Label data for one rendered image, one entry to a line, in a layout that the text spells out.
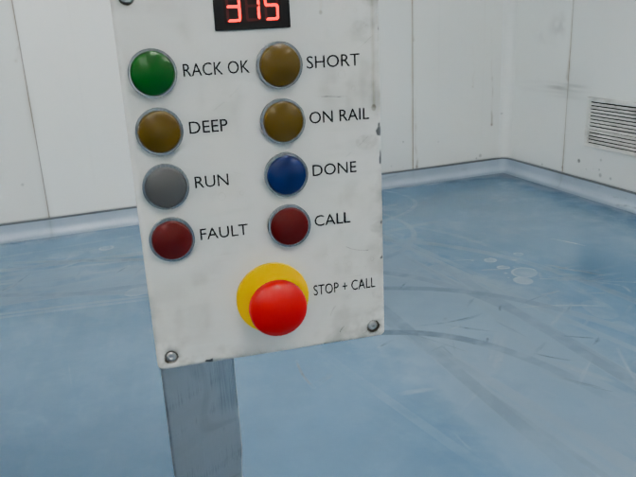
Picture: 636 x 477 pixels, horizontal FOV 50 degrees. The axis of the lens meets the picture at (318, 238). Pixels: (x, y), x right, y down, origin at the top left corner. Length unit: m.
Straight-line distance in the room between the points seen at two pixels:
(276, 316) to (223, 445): 0.18
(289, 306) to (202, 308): 0.06
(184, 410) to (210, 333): 0.11
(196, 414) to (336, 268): 0.18
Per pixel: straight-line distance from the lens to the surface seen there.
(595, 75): 4.45
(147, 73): 0.44
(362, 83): 0.47
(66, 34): 4.11
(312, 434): 2.03
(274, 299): 0.46
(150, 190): 0.45
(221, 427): 0.60
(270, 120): 0.45
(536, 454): 1.99
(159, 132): 0.45
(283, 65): 0.45
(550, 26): 4.76
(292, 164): 0.46
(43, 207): 4.22
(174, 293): 0.48
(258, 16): 0.45
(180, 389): 0.58
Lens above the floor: 1.13
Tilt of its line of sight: 18 degrees down
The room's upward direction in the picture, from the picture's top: 3 degrees counter-clockwise
